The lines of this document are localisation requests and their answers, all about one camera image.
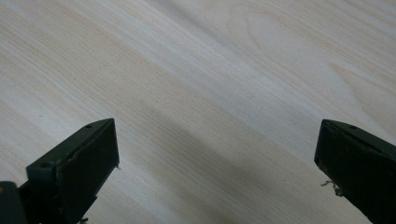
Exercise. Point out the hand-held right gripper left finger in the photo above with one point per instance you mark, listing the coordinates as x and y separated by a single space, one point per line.
77 174

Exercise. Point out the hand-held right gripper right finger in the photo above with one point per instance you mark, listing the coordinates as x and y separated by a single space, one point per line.
361 165

